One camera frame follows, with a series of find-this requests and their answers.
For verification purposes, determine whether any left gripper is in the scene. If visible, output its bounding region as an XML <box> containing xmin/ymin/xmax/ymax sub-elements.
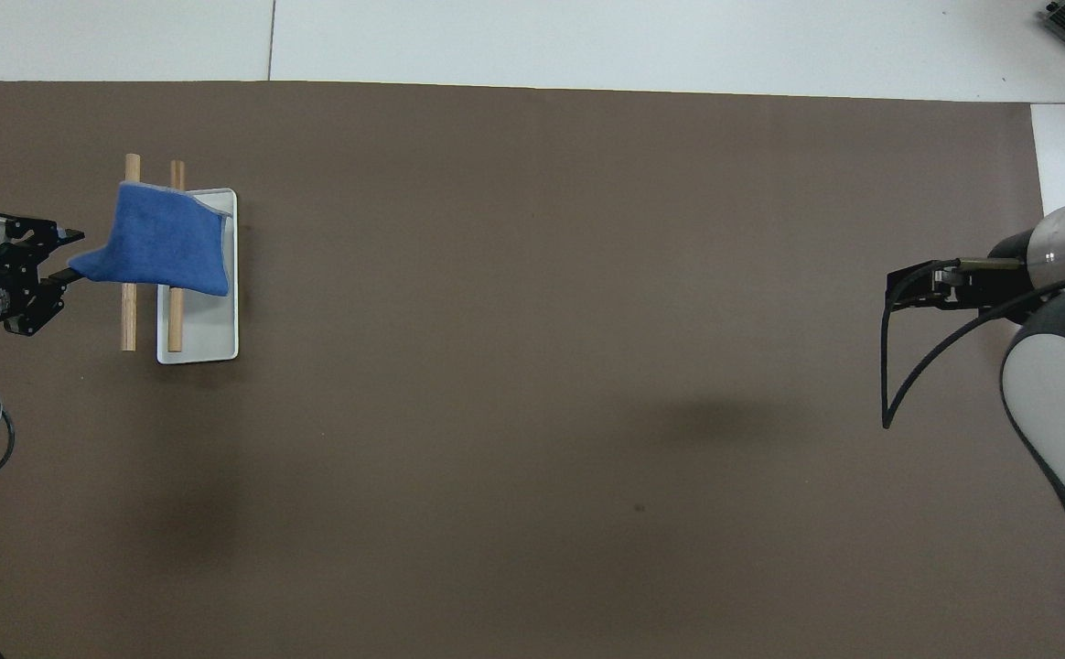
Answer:
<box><xmin>0</xmin><ymin>211</ymin><xmax>87</xmax><ymax>339</ymax></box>

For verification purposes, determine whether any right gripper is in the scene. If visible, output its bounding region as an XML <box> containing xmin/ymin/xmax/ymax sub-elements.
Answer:
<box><xmin>935</xmin><ymin>229</ymin><xmax>1042</xmax><ymax>327</ymax></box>

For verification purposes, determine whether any blue towel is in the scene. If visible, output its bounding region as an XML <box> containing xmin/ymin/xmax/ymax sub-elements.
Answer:
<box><xmin>68</xmin><ymin>180</ymin><xmax>234</xmax><ymax>298</ymax></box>

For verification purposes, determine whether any wooden towel rack white base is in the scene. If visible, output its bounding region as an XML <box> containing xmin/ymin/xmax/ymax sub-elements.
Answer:
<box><xmin>121</xmin><ymin>153</ymin><xmax>240</xmax><ymax>366</ymax></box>

